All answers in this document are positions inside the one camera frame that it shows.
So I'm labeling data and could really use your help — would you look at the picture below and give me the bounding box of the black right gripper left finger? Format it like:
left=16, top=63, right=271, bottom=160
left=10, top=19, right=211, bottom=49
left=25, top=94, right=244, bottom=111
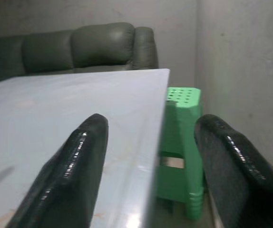
left=7, top=113, right=110, bottom=228

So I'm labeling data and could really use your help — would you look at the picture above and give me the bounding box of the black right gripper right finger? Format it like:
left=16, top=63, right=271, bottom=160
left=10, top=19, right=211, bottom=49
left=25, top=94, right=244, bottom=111
left=194, top=114, right=273, bottom=228

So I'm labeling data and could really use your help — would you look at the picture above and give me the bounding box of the white plastic table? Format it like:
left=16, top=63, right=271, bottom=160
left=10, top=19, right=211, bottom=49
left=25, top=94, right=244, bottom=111
left=0, top=68, right=170, bottom=228

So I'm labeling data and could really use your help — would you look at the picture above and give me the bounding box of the green plastic stool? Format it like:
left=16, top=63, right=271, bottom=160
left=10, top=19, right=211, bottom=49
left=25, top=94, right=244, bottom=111
left=156, top=87, right=205, bottom=214

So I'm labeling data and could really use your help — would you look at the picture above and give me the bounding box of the dark green leather sofa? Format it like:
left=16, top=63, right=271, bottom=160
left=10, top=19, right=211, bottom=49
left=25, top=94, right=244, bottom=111
left=0, top=22, right=160, bottom=86

